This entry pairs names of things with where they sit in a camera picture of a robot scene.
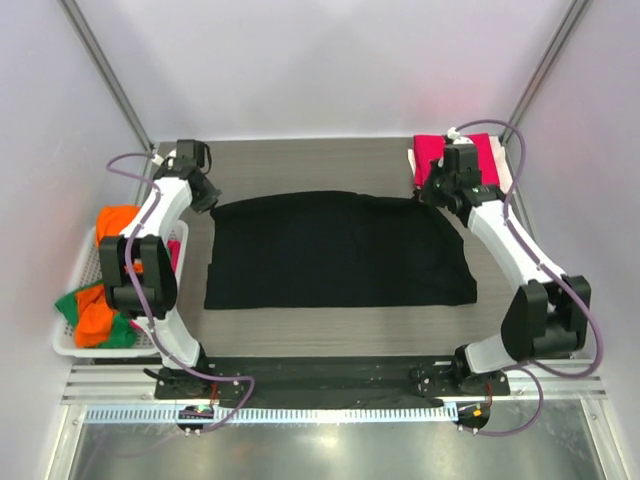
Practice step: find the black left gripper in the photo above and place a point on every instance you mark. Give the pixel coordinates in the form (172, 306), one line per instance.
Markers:
(209, 201)

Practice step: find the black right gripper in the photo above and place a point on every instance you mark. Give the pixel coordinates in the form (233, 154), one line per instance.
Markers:
(437, 168)

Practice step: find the black t-shirt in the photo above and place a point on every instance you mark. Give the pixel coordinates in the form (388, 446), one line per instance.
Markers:
(327, 249)

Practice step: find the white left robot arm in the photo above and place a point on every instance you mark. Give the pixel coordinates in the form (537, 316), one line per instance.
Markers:
(137, 276)

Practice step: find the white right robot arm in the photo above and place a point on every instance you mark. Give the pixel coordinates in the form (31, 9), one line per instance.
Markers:
(547, 316)

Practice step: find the folded pink t-shirt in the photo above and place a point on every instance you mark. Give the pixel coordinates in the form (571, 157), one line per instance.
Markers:
(428, 149)

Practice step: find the folded white t-shirt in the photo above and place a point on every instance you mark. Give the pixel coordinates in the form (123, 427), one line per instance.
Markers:
(500, 159)

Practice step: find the pink t-shirt in basket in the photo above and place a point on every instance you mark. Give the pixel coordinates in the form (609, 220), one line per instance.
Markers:
(173, 247)

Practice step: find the orange t-shirt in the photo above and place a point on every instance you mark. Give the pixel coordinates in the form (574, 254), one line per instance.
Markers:
(111, 220)

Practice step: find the green t-shirt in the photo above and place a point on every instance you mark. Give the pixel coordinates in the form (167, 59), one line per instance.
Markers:
(67, 305)

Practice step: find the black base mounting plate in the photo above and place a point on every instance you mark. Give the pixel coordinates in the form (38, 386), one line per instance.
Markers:
(332, 382)

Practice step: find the left aluminium frame post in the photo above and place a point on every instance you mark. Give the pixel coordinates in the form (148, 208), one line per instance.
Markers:
(90, 42)

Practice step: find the aluminium frame post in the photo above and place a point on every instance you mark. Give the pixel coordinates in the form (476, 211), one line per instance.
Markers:
(90, 42)
(560, 38)

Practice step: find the right aluminium frame post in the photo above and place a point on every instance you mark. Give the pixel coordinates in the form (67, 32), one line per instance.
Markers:
(560, 38)

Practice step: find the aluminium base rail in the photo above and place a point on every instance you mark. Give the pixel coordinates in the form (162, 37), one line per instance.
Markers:
(125, 383)

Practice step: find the white slotted cable duct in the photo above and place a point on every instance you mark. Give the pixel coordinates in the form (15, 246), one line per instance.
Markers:
(192, 415)

